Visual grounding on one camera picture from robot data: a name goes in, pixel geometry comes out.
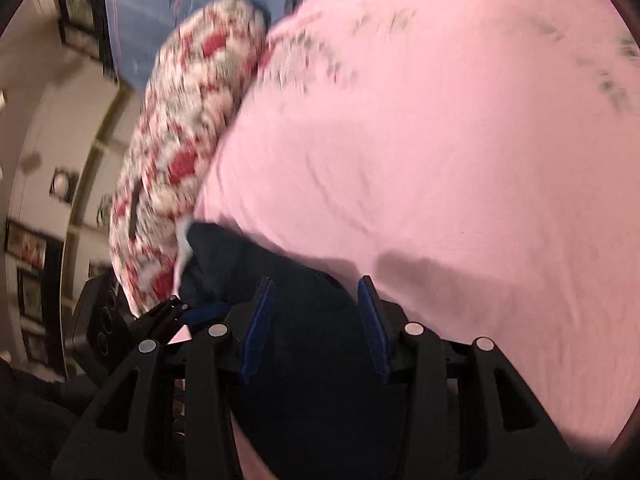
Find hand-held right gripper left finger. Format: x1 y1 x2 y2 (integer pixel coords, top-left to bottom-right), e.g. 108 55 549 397
50 276 276 480

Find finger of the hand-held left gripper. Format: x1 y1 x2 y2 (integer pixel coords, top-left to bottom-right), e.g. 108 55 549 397
178 302 232 331
144 297 192 342

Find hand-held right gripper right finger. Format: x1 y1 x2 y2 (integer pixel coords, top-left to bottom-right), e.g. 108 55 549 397
357 275 583 480

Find dark pants with grey lining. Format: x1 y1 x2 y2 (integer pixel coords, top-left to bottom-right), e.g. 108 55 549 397
177 221 416 480

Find person's left forearm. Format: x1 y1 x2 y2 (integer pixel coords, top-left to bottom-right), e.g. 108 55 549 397
0 357 98 480

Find dark framed picture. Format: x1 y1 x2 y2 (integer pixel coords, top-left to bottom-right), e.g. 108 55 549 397
16 269 47 322

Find framed picture with red print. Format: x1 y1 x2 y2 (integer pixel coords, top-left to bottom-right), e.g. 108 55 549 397
4 219 63 272

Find small square framed picture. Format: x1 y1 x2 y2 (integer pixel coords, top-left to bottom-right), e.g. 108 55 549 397
49 166 81 204

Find pink floral bed sheet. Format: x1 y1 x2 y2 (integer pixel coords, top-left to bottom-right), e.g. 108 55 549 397
172 0 640 480

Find red floral quilt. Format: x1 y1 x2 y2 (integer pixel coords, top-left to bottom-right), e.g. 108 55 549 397
109 0 272 318

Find blue plaid pillow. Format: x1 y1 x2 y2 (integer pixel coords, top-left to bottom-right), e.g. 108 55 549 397
105 0 313 93

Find black headboard with picture panels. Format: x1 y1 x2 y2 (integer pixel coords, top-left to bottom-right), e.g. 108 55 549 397
52 0 118 81

